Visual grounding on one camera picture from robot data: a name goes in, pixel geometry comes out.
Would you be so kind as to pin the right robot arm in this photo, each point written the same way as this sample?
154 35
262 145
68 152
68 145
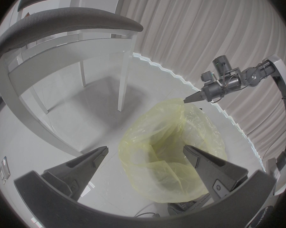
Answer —
282 70

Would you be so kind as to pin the white curtain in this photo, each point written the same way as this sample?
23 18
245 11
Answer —
192 32

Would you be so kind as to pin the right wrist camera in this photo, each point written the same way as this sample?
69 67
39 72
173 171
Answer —
206 76

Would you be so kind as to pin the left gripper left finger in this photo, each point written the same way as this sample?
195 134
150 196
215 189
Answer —
81 167

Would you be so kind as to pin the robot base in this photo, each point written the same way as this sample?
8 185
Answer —
282 195

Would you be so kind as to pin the yellow plastic bag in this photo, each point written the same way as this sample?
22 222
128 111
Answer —
162 174

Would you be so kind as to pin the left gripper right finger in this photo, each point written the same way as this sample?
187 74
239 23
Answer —
211 170

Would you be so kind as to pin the white chair with grey cushions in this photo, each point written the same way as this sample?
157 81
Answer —
62 20

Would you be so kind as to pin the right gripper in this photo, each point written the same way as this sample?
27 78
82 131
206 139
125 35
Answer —
216 89

